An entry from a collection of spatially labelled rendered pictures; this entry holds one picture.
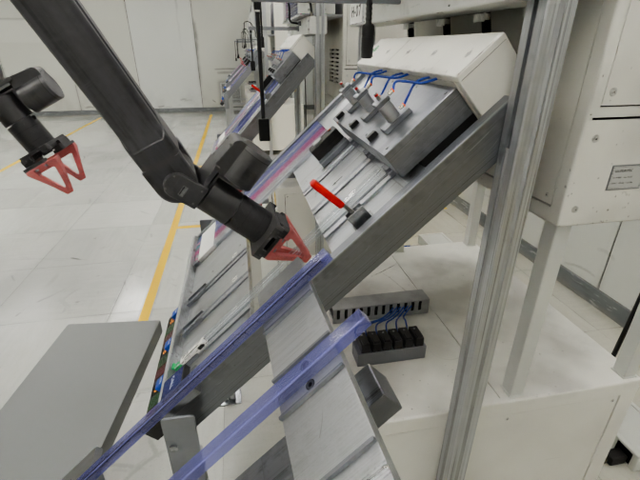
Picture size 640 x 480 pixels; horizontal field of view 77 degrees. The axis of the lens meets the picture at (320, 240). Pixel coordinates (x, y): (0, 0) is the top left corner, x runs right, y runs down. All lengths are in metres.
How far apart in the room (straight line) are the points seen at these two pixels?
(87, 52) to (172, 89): 8.90
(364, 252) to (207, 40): 8.85
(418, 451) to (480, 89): 0.70
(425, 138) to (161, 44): 8.93
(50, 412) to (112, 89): 0.69
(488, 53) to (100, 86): 0.48
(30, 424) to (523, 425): 0.99
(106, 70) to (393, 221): 0.41
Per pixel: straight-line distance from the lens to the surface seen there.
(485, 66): 0.62
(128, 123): 0.56
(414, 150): 0.61
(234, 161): 0.60
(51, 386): 1.09
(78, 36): 0.55
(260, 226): 0.63
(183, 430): 0.71
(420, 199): 0.60
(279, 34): 5.24
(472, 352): 0.75
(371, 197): 0.66
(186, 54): 9.37
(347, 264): 0.60
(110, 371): 1.07
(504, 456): 1.09
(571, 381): 1.05
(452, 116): 0.63
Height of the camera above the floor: 1.26
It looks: 26 degrees down
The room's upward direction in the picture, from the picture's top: straight up
